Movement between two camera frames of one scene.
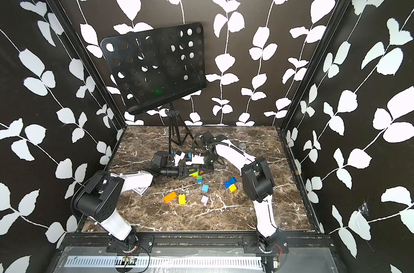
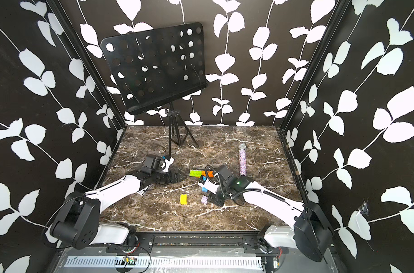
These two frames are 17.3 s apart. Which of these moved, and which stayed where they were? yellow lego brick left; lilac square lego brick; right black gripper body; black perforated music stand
Moved: right black gripper body
Stayed: yellow lego brick left; lilac square lego brick; black perforated music stand
